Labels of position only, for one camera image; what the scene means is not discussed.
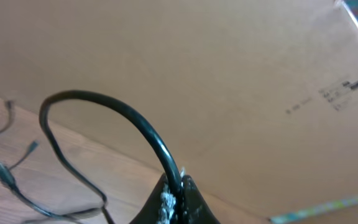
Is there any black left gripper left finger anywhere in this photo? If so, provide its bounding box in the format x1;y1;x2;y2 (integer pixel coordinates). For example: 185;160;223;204
129;174;178;224

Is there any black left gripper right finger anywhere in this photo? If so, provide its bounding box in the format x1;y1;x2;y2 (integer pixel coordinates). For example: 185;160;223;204
181;175;220;224

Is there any brown cardboard board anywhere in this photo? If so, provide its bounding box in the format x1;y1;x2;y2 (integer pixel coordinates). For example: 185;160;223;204
0;0;358;216

